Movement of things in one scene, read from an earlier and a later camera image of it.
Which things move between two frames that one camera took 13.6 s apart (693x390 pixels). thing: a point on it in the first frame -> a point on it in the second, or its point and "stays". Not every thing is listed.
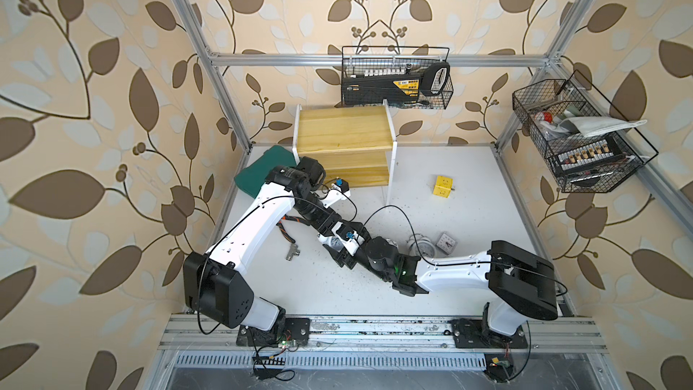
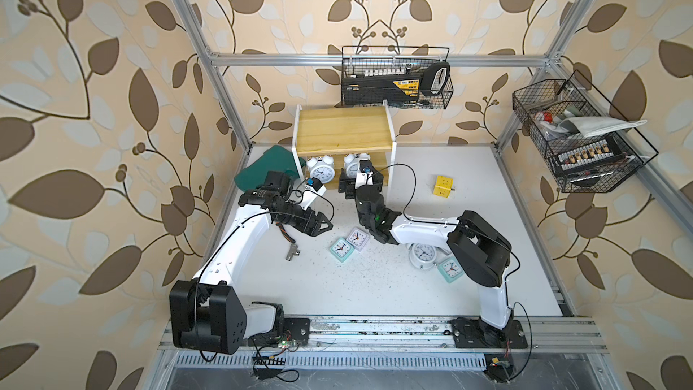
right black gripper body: x=362 y=256 -> x=352 y=192
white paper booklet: x=593 y=125 stays
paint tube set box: x=590 y=154 stays
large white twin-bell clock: x=426 y=246 stays
